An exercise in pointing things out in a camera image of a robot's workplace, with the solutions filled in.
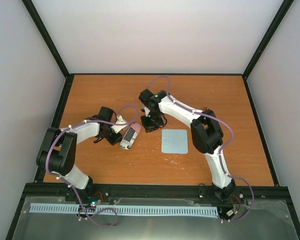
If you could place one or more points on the american flag glasses case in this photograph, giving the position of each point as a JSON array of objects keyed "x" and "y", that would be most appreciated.
[{"x": 130, "y": 136}]

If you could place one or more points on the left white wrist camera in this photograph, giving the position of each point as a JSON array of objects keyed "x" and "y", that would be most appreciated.
[{"x": 120, "y": 124}]

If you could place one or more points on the black aluminium frame rail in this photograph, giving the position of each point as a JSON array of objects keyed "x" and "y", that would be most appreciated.
[{"x": 106, "y": 191}]

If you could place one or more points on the light blue square mat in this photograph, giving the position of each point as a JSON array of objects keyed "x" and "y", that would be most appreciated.
[{"x": 174, "y": 141}]

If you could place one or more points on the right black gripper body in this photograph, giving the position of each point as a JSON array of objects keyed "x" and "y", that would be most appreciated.
[{"x": 153, "y": 121}]

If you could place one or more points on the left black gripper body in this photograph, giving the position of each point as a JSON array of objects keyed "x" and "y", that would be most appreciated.
[{"x": 111, "y": 140}]

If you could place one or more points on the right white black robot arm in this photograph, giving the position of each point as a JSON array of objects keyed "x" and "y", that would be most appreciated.
[{"x": 206, "y": 133}]

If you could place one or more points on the light blue slotted cable duct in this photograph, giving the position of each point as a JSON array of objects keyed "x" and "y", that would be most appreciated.
[{"x": 130, "y": 210}]

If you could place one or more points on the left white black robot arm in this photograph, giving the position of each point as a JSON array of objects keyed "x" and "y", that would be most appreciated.
[{"x": 58, "y": 149}]

